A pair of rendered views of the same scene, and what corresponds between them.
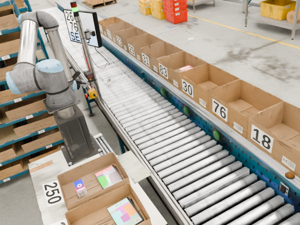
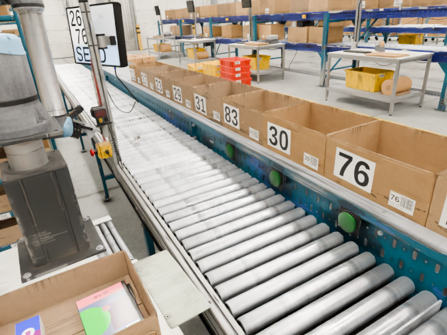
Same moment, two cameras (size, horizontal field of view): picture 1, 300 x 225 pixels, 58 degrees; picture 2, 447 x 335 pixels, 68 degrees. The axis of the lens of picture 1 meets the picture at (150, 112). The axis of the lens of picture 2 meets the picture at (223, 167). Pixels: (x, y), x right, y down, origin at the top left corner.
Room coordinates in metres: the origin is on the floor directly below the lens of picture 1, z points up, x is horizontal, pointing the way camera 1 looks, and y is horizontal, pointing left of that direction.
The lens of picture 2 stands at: (0.59, 0.08, 1.47)
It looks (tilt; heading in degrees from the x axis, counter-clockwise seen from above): 25 degrees down; 353
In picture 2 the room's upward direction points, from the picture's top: 4 degrees counter-clockwise
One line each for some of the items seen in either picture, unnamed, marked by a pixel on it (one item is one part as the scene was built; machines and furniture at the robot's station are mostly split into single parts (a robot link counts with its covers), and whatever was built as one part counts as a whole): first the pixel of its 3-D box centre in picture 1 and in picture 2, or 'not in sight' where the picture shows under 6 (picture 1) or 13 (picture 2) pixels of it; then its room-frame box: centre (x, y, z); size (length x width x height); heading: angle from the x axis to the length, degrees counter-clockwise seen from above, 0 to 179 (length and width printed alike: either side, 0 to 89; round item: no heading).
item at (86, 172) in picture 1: (93, 181); (67, 324); (1.22, 0.42, 0.80); 0.38 x 0.28 x 0.10; 112
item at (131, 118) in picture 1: (145, 113); (197, 185); (2.00, 0.04, 0.72); 0.52 x 0.05 x 0.05; 111
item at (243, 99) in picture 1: (243, 106); (398, 165); (1.52, -0.63, 0.96); 0.39 x 0.29 x 0.17; 21
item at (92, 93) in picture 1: (92, 95); (104, 152); (2.29, 0.50, 0.84); 0.15 x 0.09 x 0.07; 21
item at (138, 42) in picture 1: (145, 47); (199, 91); (2.99, -0.07, 0.96); 0.39 x 0.29 x 0.17; 20
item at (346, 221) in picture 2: (216, 135); (346, 222); (1.45, -0.42, 0.81); 0.07 x 0.01 x 0.07; 21
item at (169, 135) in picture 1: (167, 136); (241, 224); (1.64, -0.10, 0.72); 0.52 x 0.05 x 0.05; 111
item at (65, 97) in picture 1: (59, 93); (13, 113); (1.62, 0.57, 1.24); 0.19 x 0.19 x 0.10
